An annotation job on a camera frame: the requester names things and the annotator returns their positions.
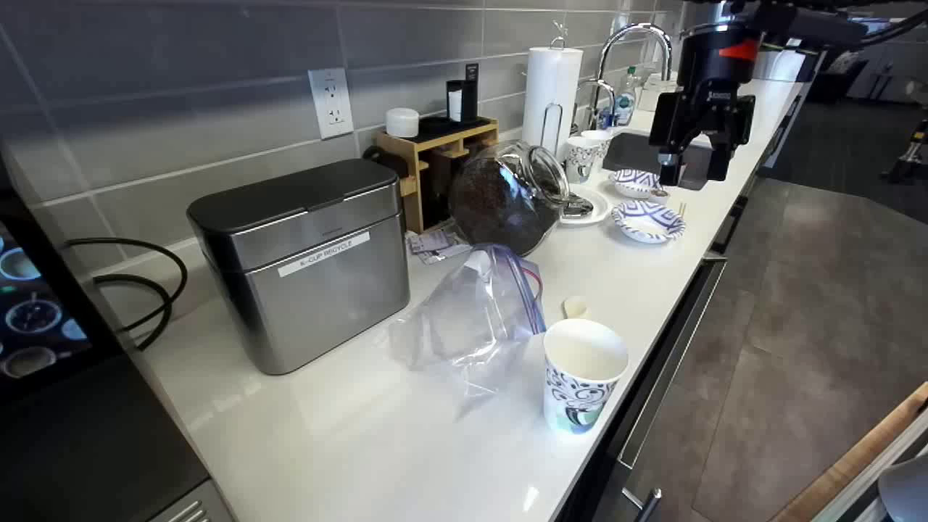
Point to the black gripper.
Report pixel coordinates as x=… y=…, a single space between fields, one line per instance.
x=712 y=112

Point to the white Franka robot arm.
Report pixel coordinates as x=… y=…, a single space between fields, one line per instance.
x=712 y=48

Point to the round metal jug lid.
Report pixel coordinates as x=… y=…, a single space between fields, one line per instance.
x=578 y=203

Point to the black sink basin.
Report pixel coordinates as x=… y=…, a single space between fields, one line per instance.
x=628 y=153

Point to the blue soap bottle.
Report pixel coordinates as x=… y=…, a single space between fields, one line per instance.
x=624 y=106

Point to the patterned paper cup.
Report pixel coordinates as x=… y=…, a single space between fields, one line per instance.
x=582 y=161
x=582 y=386
x=598 y=138

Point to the white paper plate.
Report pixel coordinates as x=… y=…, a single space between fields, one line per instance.
x=602 y=211

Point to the chrome kitchen faucet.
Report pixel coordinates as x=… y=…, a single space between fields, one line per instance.
x=633 y=28

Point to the metal paper towel holder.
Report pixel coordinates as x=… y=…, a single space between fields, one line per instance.
x=553 y=106

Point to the white paper towel roll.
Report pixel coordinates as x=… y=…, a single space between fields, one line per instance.
x=553 y=82

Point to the tall black narrow box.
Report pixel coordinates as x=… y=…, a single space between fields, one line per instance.
x=472 y=92

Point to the black box with white label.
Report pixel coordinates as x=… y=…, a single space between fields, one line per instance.
x=454 y=103

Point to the clear zip plastic bag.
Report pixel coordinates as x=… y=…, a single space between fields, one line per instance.
x=466 y=319

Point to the wooden countertop rack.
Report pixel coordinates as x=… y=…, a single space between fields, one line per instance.
x=417 y=161

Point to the white round cap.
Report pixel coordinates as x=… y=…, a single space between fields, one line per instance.
x=402 y=124

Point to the wooden board edge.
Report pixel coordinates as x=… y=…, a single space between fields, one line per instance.
x=852 y=453

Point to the dark lower cabinet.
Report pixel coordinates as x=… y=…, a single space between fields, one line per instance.
x=598 y=482

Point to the grey round object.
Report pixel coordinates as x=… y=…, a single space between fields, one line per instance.
x=908 y=488

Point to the stainless steel lidded bin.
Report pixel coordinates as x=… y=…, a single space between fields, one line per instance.
x=321 y=290

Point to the black appliance with screen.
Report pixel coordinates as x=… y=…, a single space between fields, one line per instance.
x=60 y=435

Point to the white wall outlet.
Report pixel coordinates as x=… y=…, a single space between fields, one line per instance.
x=331 y=103

